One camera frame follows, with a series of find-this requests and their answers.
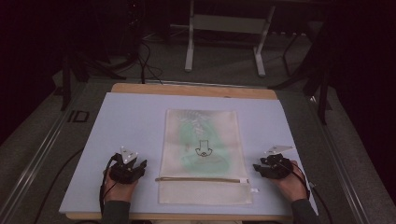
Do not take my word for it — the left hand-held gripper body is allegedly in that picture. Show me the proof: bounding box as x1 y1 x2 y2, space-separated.
108 146 141 185

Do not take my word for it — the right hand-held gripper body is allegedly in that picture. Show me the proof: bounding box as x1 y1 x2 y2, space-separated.
261 145 295 180

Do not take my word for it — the clear zip bag with drawing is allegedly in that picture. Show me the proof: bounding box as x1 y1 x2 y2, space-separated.
157 108 260 206

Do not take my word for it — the person's left hand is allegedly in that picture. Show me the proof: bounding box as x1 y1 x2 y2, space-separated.
103 169 139 203

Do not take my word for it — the person's right hand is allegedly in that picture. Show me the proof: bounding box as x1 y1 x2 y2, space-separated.
269 160 308 203

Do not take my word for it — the light blue mat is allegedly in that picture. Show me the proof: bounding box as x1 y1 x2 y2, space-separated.
59 91 318 217

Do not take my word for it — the green garment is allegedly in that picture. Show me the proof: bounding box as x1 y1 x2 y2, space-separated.
177 110 233 175

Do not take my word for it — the wooden table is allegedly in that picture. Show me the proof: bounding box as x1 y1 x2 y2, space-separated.
65 82 301 222

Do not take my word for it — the black stand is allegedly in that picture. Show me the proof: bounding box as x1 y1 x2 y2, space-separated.
268 18 333 126
60 50 128 112

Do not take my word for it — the white metal stand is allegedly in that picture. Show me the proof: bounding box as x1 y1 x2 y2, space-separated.
184 0 276 78

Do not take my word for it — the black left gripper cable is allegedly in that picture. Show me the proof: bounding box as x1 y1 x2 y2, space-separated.
98 153 123 217

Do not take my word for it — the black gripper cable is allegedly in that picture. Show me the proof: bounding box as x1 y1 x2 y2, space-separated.
98 153 123 217
289 161 334 224

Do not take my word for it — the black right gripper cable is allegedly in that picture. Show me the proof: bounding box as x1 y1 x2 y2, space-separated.
289 161 334 224

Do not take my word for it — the metal floor rail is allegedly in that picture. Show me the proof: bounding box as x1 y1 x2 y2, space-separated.
0 82 87 224
306 92 372 224

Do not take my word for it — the black floor cable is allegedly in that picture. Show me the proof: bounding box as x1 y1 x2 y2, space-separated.
32 147 86 224

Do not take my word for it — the black cable bundle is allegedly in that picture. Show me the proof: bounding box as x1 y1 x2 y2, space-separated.
134 38 165 86

